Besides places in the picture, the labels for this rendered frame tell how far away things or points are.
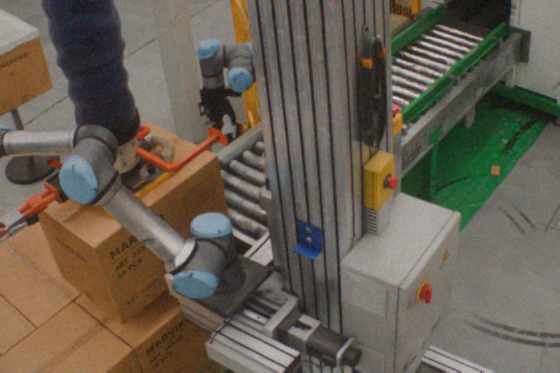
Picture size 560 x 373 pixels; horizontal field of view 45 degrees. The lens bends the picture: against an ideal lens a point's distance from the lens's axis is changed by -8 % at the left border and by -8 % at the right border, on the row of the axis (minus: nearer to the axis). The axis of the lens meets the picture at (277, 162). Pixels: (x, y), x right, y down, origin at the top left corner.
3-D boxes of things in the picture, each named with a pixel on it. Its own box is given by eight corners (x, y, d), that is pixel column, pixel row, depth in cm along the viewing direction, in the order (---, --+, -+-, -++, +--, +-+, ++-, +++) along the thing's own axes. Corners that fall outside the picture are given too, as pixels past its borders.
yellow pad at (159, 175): (164, 158, 263) (162, 147, 259) (182, 168, 257) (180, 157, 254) (95, 208, 243) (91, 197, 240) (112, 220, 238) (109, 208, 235)
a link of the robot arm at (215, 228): (241, 242, 214) (235, 207, 206) (229, 274, 204) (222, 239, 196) (203, 238, 217) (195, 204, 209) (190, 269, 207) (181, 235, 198)
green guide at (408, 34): (431, 12, 457) (430, 0, 451) (444, 16, 451) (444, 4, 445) (272, 126, 366) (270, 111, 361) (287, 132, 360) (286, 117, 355)
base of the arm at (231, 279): (256, 271, 217) (252, 248, 212) (225, 302, 208) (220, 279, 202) (218, 253, 225) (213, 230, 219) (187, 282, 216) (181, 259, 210)
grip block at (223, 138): (226, 126, 256) (224, 115, 253) (244, 134, 251) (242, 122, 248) (209, 138, 251) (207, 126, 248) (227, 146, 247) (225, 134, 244)
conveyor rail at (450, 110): (512, 58, 431) (514, 31, 419) (519, 60, 428) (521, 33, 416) (275, 283, 299) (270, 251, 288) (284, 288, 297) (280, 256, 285)
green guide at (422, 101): (502, 33, 426) (503, 20, 421) (517, 38, 421) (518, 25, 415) (358, 161, 336) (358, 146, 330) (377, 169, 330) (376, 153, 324)
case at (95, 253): (165, 198, 308) (147, 121, 283) (232, 236, 285) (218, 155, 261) (61, 276, 274) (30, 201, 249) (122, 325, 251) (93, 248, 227)
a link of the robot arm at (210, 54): (221, 46, 224) (194, 49, 225) (225, 76, 231) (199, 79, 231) (222, 35, 231) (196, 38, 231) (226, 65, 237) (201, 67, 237)
